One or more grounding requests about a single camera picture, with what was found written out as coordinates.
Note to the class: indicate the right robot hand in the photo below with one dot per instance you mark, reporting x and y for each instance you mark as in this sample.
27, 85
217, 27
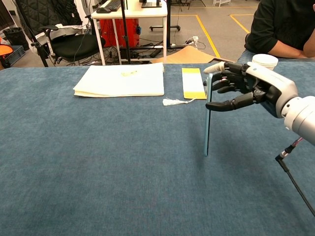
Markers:
268, 86

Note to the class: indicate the black smartphone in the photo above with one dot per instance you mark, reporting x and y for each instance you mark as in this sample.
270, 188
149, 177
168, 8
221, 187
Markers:
208, 115

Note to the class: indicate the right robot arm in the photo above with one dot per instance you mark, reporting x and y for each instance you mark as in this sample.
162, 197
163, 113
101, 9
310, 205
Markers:
301, 118

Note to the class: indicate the floral white paper cup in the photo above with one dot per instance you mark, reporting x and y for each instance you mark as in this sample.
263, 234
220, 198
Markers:
265, 61

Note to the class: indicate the person in black sweater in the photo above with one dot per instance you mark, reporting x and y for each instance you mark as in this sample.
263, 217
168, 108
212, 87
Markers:
280, 27

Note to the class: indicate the yellow white bookmark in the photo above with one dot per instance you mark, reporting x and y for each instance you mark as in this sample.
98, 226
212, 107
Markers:
193, 83

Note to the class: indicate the brown cardboard sheet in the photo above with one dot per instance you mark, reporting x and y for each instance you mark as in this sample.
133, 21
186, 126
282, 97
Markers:
189, 56

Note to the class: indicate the white power strip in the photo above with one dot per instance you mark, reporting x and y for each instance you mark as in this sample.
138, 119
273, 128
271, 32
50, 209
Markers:
194, 39

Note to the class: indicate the white bookmark tassel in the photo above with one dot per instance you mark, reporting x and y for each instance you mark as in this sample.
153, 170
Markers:
171, 101

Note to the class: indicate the black rolling stand base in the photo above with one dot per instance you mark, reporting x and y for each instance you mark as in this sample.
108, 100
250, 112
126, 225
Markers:
167, 27

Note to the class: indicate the black monitor stand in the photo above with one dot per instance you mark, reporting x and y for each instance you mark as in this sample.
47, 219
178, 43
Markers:
151, 3

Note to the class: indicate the white paper notebook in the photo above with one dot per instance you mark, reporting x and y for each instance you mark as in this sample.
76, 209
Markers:
123, 81

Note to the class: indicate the black tripod pole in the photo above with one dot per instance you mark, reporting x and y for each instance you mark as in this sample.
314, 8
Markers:
125, 32

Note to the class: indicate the white desk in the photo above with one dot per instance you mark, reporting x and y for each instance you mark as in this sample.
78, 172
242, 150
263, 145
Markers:
133, 13

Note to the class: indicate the red cabinet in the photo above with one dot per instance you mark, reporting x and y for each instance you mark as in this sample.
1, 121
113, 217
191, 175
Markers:
118, 32

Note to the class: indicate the blue table cloth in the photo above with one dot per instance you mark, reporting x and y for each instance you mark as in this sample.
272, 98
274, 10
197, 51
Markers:
123, 152

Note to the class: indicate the black keyboard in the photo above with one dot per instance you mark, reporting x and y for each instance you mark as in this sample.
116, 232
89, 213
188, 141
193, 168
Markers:
113, 4

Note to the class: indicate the black computer mouse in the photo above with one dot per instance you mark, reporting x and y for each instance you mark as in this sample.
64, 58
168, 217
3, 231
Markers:
103, 10

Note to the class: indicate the black office chair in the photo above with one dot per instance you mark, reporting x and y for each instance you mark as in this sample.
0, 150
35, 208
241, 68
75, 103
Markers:
71, 45

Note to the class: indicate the black quilted jacket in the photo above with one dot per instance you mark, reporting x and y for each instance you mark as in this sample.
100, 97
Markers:
44, 14

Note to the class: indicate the grey plastic crate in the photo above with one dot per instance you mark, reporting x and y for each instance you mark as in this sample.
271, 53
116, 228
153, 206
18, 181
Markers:
15, 54

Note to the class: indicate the black waste bin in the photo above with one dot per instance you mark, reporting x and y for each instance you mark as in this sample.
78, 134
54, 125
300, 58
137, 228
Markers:
15, 37

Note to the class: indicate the orange object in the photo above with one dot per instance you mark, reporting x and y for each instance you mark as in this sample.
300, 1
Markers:
5, 50

